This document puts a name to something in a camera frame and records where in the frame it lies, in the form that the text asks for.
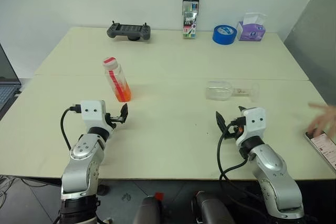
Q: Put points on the blue tape roll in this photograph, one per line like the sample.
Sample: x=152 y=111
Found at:
x=223 y=37

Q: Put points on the clear plastic wine glass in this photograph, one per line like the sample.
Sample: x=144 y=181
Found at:
x=219 y=90

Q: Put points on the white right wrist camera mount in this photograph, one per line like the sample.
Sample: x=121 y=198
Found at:
x=254 y=124

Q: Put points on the grey partition panel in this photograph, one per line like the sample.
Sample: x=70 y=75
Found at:
x=315 y=37

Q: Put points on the dark grey laptop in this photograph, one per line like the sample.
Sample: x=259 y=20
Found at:
x=6 y=87

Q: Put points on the smartphone with lit screen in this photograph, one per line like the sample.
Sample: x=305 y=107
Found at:
x=325 y=150

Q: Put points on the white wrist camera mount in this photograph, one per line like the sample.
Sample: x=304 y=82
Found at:
x=254 y=124
x=92 y=113

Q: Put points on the person's bare hand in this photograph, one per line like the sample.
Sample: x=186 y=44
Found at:
x=326 y=121

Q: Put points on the grey handheld remote controller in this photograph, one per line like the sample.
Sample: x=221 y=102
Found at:
x=128 y=32

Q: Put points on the white red bottle cap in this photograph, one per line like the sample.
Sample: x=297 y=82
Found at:
x=109 y=62

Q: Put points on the small red object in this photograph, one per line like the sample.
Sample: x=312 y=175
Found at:
x=159 y=196

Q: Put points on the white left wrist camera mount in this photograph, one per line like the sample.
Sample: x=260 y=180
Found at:
x=92 y=113

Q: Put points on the purple tissue box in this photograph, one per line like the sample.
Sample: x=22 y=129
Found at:
x=250 y=33

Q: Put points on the bottle with orange liquid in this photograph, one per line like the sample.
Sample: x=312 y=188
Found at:
x=119 y=87

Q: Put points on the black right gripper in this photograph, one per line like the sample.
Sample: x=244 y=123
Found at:
x=237 y=125

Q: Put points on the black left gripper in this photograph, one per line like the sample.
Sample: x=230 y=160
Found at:
x=114 y=119

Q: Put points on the dark rounded shape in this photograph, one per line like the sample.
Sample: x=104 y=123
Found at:
x=147 y=211
x=212 y=208

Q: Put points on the marker pen pack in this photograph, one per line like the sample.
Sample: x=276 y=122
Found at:
x=190 y=19

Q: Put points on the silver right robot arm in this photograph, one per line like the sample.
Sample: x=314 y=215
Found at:
x=273 y=166

